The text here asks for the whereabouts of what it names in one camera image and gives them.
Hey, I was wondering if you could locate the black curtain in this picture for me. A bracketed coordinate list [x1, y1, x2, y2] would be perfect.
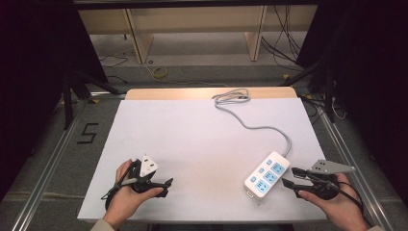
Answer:
[296, 0, 408, 206]
[0, 0, 110, 201]

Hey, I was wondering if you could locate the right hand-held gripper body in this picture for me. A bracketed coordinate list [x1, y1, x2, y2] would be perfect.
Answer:
[297, 159, 357, 201]

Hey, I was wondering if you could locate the aluminium floor rail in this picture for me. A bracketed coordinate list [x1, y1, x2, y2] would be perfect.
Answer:
[299, 93, 388, 231]
[11, 91, 127, 231]

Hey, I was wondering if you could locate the person's left hand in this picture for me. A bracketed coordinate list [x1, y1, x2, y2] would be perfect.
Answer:
[103, 158, 165, 227]

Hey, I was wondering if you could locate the yellow tape roll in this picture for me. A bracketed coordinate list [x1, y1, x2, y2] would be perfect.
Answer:
[151, 65, 168, 80]

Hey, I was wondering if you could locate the white power strip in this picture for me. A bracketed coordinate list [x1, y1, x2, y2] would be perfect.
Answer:
[243, 150, 292, 200]

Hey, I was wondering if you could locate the black metal stand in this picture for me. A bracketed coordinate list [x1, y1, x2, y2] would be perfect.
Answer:
[281, 57, 338, 124]
[62, 68, 124, 131]

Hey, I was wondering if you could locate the thin black floor cable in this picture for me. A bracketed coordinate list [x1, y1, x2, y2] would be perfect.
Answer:
[98, 47, 130, 85]

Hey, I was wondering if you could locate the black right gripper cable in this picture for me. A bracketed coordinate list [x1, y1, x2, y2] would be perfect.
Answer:
[323, 179, 374, 229]

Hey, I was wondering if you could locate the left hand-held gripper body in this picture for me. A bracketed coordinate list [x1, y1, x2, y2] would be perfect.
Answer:
[127, 154, 161, 194]

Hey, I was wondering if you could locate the white table cover sheet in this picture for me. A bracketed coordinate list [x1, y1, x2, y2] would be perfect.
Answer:
[76, 97, 337, 222]

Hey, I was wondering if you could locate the grey power strip cable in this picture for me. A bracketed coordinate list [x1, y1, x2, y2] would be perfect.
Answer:
[212, 88, 293, 159]

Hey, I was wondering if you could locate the light wooden bench frame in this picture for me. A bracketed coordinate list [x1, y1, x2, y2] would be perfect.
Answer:
[77, 4, 319, 64]

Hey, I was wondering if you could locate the bundle of black floor cables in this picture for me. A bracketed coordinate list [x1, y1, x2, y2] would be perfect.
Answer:
[260, 5, 306, 66]

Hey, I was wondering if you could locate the person's right hand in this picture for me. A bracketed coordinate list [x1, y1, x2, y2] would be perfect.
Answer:
[297, 172, 370, 231]

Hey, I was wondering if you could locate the white floor cable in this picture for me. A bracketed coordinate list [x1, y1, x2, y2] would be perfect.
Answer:
[142, 61, 230, 89]

